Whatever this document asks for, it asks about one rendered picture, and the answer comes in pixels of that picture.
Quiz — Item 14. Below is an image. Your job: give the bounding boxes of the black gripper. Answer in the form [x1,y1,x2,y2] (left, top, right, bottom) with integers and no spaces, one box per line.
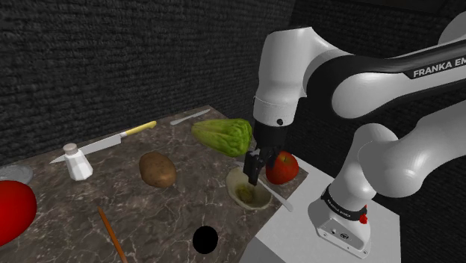
[242,120,289,187]

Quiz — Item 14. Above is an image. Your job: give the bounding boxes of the red apple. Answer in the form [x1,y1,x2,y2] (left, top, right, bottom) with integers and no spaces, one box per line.
[265,151,300,185]

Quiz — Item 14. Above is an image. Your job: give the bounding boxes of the pale shallow bowl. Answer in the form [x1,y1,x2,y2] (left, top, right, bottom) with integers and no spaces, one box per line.
[225,166,273,211]

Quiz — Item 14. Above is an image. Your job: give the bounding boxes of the green lettuce head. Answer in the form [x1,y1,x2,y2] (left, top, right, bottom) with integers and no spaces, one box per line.
[190,118,254,158]

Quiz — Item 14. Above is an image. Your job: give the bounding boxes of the grey robot stand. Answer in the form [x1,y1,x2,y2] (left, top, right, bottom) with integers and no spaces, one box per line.
[238,155,402,263]

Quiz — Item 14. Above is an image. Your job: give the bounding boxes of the silver butter knife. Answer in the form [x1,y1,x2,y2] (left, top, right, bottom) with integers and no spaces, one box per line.
[170,108,211,126]

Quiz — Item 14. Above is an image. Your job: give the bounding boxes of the brown potato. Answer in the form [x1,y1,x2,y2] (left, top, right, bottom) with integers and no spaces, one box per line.
[138,151,178,189]

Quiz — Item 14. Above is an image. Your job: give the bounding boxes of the orange wooden stick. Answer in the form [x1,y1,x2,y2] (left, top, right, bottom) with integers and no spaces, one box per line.
[96,206,129,263]

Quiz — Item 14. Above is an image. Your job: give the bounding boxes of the white salt shaker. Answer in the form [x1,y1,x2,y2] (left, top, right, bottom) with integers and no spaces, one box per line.
[62,142,94,182]

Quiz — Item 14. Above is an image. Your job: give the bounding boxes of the grey plate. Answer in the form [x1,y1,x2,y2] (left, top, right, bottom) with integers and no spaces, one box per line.
[0,164,34,185]

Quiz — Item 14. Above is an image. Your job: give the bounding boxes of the large red round fruit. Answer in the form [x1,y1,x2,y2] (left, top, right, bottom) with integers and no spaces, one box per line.
[0,179,38,248]

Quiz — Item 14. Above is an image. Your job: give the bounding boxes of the yellow handled kitchen knife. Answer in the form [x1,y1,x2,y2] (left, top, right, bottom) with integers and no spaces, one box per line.
[49,120,158,164]

